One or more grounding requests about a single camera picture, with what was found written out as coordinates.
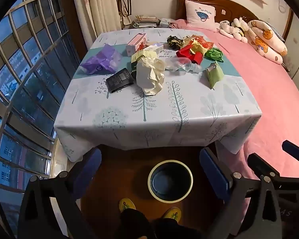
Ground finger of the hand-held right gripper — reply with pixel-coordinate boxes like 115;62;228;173
247;154;299;190
282;140;299;177

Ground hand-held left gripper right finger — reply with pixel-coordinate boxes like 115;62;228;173
199;147;283;239

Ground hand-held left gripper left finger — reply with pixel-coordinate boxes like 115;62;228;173
17;147;102;239

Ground round blue trash bin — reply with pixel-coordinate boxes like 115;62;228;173
148;160;193;203

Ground clear plastic bottle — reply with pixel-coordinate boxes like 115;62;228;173
164;57;203;74

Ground red paper bag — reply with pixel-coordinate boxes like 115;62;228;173
176;44;205;65

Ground green chocolate box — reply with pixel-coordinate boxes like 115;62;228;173
131;50;157;79

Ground pink carton box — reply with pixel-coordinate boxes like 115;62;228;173
126;33;147;56

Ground white carton box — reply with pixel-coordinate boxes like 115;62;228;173
146;43;164;55

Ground yellow slipper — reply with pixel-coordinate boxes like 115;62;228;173
162;207;182;222
119;198;136;213

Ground tree print tablecloth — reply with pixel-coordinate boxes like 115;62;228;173
53;27;263;162

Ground black packet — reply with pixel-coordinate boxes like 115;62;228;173
106;68;134;94

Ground green pouch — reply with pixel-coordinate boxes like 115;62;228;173
205;62;225;90

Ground window with metal grille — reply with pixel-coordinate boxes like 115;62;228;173
0;0;88;239

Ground crumpled beige paper bag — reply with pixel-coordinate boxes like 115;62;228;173
136;57;166;95

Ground purple plastic bag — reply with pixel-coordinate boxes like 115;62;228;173
80;43;123;75

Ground bear print bolster pillow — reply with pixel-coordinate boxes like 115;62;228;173
248;20;288;65

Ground crumpled green paper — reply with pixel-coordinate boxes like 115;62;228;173
205;47;225;63

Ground orange red wrapper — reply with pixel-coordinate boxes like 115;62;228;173
183;35;215;49

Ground white yellow plush toy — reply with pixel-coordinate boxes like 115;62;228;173
230;17;251;41

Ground crumpled black yellow wrapper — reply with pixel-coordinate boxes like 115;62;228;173
166;35;185;50

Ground wooden headboard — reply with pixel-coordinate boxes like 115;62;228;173
176;0;291;43

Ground small pale green box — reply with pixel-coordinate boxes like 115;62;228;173
159;18;175;28

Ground stack of books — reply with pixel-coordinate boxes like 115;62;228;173
133;14;161;28

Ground pink square pillow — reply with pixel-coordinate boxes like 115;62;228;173
184;0;218;28

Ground cream curtain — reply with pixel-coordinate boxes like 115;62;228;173
71;0;122;53

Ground hanging dark strap bag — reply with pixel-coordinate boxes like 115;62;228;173
117;0;132;25

